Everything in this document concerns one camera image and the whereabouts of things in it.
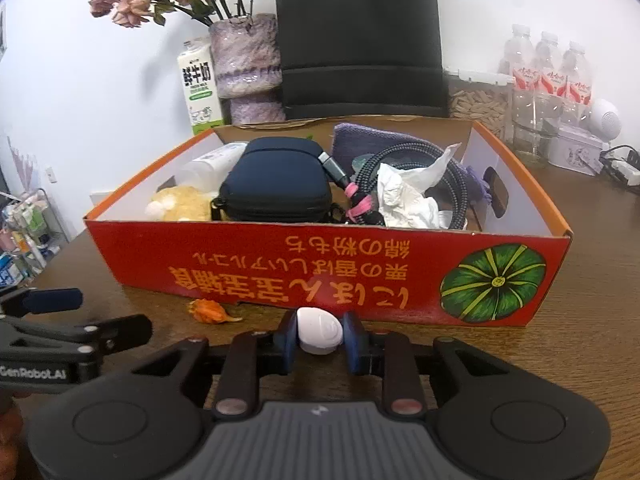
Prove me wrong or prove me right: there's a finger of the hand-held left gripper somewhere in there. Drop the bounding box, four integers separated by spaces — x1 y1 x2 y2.
0 287 84 317
75 314 153 356

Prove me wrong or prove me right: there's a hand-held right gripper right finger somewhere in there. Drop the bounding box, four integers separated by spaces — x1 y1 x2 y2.
341 311 508 420

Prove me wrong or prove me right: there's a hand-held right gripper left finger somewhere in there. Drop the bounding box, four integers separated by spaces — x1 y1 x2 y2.
131 311 301 420

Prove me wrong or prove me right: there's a white oval plastic object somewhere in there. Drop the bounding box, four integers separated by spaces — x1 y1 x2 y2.
295 307 345 356

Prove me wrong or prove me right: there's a red cardboard box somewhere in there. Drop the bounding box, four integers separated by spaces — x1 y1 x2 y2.
83 116 573 328

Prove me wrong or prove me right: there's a yellow and white plush toy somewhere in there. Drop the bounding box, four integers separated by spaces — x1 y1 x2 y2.
146 186 213 222

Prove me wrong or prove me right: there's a white tissue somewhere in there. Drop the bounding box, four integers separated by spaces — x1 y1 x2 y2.
376 142 463 229

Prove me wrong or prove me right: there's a navy zip case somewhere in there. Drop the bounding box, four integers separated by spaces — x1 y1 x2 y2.
212 137 333 222

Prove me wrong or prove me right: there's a white plastic bottle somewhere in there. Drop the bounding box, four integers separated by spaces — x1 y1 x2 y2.
175 142 248 191

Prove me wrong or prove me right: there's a black braided cable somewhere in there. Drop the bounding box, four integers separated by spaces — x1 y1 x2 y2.
342 142 469 231

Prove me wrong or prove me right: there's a purple fabric pouch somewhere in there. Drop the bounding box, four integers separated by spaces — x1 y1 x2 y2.
331 122 493 203

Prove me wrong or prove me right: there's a clear container of seeds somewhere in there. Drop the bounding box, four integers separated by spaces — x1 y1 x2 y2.
444 67 516 141

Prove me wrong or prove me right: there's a person's left hand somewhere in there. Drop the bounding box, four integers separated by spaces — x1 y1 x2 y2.
0 394 28 463

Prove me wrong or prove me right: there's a white green milk carton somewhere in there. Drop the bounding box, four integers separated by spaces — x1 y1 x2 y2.
177 37 224 136

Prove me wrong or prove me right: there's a clear drinking glass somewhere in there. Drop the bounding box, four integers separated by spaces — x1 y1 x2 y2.
512 95 561 168

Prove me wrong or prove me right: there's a purple marbled vase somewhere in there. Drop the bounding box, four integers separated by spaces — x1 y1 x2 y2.
208 12 287 125

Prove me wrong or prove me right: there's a white tin box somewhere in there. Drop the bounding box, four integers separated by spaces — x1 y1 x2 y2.
547 125 608 177

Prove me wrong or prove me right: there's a black paper bag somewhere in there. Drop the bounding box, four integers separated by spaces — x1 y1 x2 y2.
273 0 449 121

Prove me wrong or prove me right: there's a black power strip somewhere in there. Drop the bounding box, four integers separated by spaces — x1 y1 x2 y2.
600 145 640 188

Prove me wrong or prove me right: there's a white round speaker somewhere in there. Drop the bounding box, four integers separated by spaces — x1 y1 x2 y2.
587 98 623 137

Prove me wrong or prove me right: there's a wire storage rack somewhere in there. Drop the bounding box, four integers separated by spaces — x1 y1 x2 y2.
0 187 68 291

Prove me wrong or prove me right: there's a purple flower wall sticker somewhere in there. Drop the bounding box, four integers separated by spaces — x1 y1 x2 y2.
7 135 41 193

